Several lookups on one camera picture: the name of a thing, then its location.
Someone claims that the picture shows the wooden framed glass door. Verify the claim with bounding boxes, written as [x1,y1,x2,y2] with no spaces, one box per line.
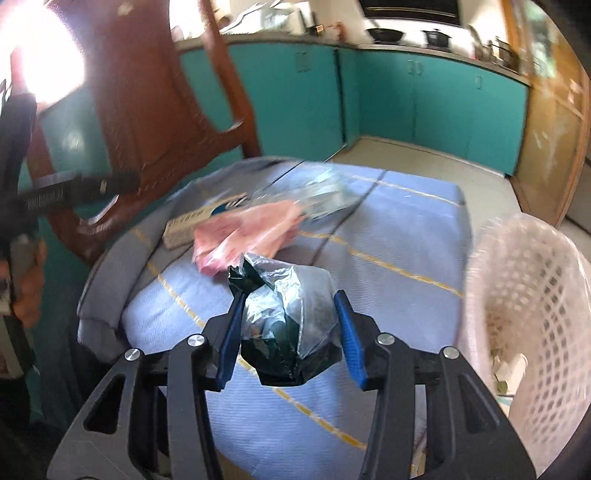
[507,0,591,224]

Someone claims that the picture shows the blue striped tablecloth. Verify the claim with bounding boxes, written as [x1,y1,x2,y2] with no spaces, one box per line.
[76,156,468,480]

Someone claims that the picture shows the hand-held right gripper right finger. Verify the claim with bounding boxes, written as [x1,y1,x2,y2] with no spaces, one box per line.
[332,290,542,480]

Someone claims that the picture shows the person's left hand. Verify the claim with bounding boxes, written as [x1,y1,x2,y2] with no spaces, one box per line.
[13,239,48,330]

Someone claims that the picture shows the black range hood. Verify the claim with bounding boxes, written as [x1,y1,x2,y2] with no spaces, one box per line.
[358,0,463,27]

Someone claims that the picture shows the white plastic laundry basket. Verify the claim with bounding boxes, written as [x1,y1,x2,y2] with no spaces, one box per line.
[464,213,591,476]

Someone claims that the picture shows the brown wooden chair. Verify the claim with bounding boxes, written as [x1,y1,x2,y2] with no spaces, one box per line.
[9,0,262,271]

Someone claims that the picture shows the dark green leaf bag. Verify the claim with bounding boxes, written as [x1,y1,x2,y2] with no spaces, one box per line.
[228,251,345,387]

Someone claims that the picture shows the steel stock pot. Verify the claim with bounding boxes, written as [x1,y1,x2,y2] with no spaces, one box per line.
[488,39,519,66]

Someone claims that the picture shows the teal kitchen cabinets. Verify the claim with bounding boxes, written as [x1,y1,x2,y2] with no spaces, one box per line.
[177,38,533,177]

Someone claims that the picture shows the clear plastic package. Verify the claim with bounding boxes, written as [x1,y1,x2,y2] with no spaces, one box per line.
[259,168,365,221]

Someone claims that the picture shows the black cooking pot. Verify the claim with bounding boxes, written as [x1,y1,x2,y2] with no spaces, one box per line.
[420,28,452,49]

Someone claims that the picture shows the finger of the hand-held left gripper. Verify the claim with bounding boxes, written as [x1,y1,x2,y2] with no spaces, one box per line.
[14,172,142,217]

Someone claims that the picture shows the black wok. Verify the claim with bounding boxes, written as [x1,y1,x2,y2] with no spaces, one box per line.
[366,28,406,45]

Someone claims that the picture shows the pink plastic bag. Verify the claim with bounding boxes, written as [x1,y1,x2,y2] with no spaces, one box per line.
[191,199,306,278]

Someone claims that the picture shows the beige patterned carton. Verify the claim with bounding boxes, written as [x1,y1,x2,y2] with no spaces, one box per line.
[163,191,252,250]

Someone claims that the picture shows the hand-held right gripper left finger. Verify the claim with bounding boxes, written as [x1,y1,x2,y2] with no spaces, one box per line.
[46,293,250,480]

